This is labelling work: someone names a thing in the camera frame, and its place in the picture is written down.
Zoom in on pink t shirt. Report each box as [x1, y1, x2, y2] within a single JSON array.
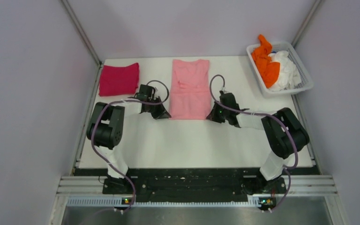
[[169, 59, 211, 120]]

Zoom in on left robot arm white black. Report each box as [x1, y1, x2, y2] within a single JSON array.
[[86, 82, 171, 194]]

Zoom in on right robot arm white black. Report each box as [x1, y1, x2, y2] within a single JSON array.
[[207, 90, 310, 194]]

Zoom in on folded red t shirt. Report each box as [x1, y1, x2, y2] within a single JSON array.
[[99, 63, 140, 97]]

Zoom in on orange t shirt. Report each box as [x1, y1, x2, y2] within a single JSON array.
[[251, 34, 280, 88]]

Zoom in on white t shirt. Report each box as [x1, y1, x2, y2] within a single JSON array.
[[268, 51, 301, 91]]

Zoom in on white plastic basket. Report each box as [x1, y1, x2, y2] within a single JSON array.
[[246, 41, 314, 98]]

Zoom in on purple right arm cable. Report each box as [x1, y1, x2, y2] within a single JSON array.
[[209, 74, 299, 212]]

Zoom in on aluminium front rail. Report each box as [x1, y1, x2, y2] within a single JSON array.
[[56, 175, 338, 208]]

